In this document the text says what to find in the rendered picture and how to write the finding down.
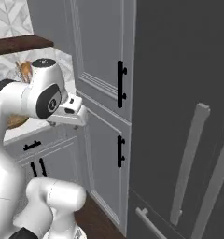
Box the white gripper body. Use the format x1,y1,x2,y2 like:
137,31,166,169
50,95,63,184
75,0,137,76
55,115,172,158
45,104,89,128

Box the brown wooden bowl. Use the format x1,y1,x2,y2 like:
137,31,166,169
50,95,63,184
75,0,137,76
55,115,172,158
6,114,30,131

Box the grey base cupboard door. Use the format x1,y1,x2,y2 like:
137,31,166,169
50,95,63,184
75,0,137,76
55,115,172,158
15,155,40,200
35,136,84,188

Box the wooden utensils in pot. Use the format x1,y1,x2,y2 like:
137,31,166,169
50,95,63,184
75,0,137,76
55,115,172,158
15,60,34,84

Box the tall grey cupboard door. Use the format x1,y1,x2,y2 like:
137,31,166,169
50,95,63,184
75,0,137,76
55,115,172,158
69,0,137,123

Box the dark wooden shelf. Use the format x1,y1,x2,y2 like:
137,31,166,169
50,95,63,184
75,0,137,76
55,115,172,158
0,34,54,57

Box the dark grey freezer drawer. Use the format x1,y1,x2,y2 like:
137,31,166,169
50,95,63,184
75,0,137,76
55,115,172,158
126,188,187,239

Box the black drawer handle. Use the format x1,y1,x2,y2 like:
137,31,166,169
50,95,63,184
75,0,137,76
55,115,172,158
22,140,42,152

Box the black base cupboard handle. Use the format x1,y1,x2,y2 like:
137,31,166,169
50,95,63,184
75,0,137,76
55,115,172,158
38,157,49,178
30,161,39,178

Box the short black cupboard handle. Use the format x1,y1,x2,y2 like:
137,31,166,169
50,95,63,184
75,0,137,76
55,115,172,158
117,134,127,169

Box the long black cupboard handle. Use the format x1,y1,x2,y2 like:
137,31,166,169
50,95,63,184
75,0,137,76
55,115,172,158
117,60,128,109

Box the grey fridge door handle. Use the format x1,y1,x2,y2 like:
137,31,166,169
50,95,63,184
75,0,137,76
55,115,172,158
169,102,212,227
190,124,224,239

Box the grey freezer drawer handle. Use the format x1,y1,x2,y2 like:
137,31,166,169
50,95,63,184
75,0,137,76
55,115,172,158
134,207,168,239

